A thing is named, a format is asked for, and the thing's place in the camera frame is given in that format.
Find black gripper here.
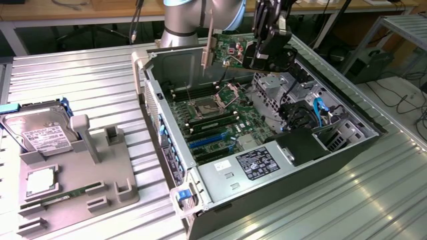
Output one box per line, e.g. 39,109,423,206
251,0,295,60

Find green graphics card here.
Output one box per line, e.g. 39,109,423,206
199,9,299,77

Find metal disk bay cage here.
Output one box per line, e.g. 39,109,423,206
251,71,293,102

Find metal socket cover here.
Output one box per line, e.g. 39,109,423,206
215,83,244,107

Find black box on floor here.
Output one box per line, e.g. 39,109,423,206
346,48,395,85

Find thin locking lever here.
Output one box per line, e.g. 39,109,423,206
184,81,195,105

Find CPU socket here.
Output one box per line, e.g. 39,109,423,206
188,98,222,119

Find installed green RAM stick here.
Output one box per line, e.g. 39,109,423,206
188,115,238,133

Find green motherboard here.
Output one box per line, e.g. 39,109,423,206
166,74,270,166

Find silver chipset heatsink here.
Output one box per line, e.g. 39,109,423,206
238,136,266,151

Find black plastic shroud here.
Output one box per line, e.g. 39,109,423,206
275,127,331,168

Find blue expansion slot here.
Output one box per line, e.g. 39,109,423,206
187,133,227,149

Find black expansion slot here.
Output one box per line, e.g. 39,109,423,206
194,146,234,163

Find wooden desk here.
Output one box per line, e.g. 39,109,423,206
0,0,421,29

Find silver power supply with label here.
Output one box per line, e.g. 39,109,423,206
196,142,297,204

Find open black PC case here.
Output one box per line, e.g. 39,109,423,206
131,31,386,240

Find grey parts rack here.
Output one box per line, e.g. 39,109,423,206
15,113,142,238

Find hard disk in blue caddy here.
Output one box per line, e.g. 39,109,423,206
0,98,78,158

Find loose green RAM stick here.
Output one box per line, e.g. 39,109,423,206
19,181,103,210

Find silver CPU chip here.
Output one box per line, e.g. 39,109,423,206
24,169,58,195

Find black wire bundle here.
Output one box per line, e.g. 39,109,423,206
278,100,318,131

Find blue SATA wire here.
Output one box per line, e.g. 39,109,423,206
313,96,331,129

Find metal slat shelf frame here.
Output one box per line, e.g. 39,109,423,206
339,14,427,76

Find hanging black cable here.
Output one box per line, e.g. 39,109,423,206
128,0,146,43

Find black floor cables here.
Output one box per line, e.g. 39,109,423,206
365,71,427,126

